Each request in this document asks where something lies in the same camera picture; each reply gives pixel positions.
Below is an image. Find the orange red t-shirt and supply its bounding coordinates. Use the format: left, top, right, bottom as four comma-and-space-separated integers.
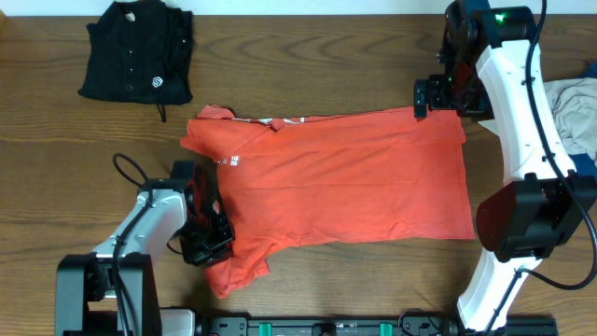
181, 105, 475, 298

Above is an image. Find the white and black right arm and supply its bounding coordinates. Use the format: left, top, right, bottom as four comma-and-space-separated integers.
398, 0, 596, 335

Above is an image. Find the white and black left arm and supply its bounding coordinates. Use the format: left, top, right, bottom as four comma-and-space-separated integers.
54, 161, 234, 335

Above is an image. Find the beige crumpled shirt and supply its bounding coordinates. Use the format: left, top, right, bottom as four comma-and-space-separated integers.
478, 77, 597, 160

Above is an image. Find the blue cloth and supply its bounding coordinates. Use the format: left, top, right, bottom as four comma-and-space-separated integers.
570, 63, 597, 177

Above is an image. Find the folded black shirt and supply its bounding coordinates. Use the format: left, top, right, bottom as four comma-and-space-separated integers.
78, 0, 194, 122

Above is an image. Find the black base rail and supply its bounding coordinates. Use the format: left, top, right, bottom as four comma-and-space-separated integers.
158, 305, 561, 336

